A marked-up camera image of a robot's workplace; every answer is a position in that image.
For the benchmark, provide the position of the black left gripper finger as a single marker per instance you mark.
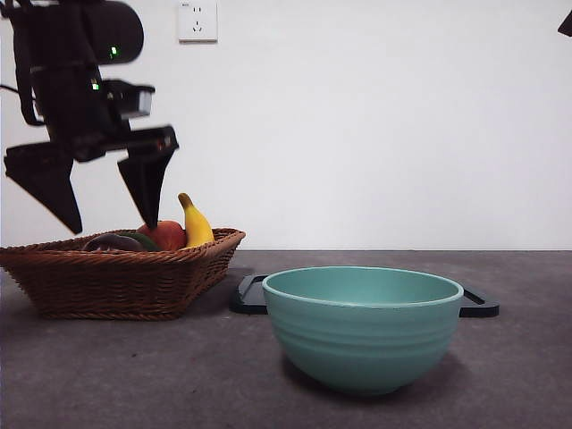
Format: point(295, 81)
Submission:
point(147, 179)
point(49, 183)

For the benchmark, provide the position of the black rectangular tray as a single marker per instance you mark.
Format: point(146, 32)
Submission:
point(249, 298)

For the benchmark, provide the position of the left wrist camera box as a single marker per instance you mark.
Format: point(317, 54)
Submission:
point(134, 100)

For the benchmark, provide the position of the teal ribbed bowl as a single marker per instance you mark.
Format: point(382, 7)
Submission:
point(363, 344)

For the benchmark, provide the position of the brown wicker basket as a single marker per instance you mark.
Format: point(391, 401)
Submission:
point(111, 281)

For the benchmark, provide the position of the green avocado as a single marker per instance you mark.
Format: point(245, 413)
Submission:
point(148, 243)

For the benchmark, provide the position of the red apple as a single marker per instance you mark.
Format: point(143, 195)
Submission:
point(172, 237)

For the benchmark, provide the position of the white wall socket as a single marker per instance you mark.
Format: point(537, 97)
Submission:
point(198, 13)

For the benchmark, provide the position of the yellow banana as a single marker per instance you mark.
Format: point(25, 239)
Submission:
point(198, 228)

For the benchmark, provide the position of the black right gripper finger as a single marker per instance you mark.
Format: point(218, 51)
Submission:
point(566, 22)

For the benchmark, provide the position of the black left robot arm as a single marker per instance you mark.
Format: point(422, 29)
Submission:
point(58, 36)

